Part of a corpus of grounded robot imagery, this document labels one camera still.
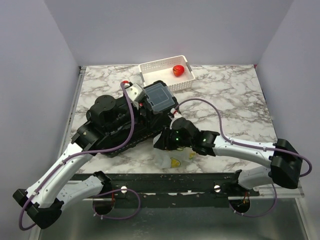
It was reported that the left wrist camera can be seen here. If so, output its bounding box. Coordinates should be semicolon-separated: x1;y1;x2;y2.
125;83;146;103

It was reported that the black plastic toolbox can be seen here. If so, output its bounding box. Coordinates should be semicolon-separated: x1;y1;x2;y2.
83;80;178;158

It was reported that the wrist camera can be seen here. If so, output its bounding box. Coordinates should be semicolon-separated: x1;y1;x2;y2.
125;83;146;103
169;108;182;122

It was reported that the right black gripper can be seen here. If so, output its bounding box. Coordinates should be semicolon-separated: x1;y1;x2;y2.
154;124;194;150

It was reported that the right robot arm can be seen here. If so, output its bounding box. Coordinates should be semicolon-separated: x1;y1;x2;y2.
153;117;302;196

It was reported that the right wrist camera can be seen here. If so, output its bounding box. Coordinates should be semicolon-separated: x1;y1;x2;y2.
169;108;182;122

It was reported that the black mounting rail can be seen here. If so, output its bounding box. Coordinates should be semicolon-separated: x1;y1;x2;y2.
72;171;261;210

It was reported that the white perforated plastic basket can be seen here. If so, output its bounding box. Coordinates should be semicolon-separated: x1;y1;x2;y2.
138;55;196;92

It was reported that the red fake apple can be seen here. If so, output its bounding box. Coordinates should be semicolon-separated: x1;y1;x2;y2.
172;64;185;77

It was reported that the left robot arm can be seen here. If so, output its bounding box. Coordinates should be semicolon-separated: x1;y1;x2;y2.
13;95;168;231

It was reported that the white lemon print plastic bag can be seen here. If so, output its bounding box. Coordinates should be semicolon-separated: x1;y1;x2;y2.
153;147;196;169

